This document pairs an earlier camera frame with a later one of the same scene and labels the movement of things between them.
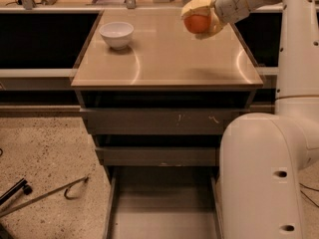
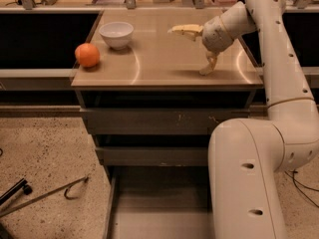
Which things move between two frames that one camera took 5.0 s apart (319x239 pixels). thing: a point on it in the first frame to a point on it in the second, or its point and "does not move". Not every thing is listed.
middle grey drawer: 159,155 does not move
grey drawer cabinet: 159,100 does not move
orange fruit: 197,24 to 87,54
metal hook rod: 68,186 does not move
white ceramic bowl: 117,34 does not move
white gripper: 230,4 to 215,35
